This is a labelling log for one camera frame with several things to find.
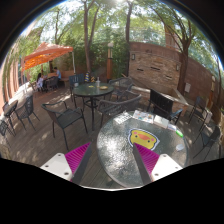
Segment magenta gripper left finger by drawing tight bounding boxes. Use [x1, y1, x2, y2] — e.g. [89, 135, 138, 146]
[41, 143, 91, 185]

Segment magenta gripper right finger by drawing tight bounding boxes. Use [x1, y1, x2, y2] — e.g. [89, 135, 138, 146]
[133, 143, 182, 185]

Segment round glass table near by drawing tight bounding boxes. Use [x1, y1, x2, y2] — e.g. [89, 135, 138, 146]
[97, 111, 188, 188]

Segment round glass table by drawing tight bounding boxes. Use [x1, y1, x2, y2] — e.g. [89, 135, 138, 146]
[97, 111, 188, 188]
[72, 82, 115, 132]

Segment green small object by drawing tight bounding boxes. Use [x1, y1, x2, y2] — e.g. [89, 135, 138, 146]
[176, 130, 183, 137]

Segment white box on table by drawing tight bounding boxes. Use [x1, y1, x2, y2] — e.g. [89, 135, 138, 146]
[154, 115, 169, 128]

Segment printed leaflet papers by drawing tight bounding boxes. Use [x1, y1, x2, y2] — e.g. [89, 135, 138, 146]
[133, 110, 154, 123]

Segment dark metal chair left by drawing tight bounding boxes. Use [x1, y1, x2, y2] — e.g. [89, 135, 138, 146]
[41, 99, 88, 152]

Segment dark metal chair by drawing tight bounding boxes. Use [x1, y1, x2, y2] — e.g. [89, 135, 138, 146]
[98, 91, 141, 119]
[41, 99, 88, 152]

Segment black bench chair right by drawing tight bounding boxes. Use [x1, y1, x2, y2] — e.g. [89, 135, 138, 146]
[147, 89, 182, 124]

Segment dark metal chair middle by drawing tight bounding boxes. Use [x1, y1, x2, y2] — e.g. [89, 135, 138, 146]
[98, 91, 141, 119]

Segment dark chair far right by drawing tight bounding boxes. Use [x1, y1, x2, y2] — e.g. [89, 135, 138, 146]
[193, 125, 221, 158]

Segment dark chair far left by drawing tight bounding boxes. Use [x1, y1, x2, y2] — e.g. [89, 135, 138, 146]
[15, 95, 34, 123]

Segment round glass table far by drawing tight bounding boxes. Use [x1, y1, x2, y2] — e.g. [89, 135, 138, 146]
[72, 82, 115, 132]

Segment dark chair behind far table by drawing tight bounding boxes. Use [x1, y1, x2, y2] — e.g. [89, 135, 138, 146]
[69, 73, 84, 99]

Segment seated person white shirt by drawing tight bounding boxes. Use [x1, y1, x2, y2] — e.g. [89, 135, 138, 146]
[36, 73, 44, 91]

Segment seated person blue shirt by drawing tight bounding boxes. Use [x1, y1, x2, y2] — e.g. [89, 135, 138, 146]
[54, 67, 61, 80]

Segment orange canopy tent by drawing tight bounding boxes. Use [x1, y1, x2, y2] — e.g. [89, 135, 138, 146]
[22, 42, 73, 71]

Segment garden lamp post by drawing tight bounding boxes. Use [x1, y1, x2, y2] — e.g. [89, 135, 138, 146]
[107, 42, 114, 82]

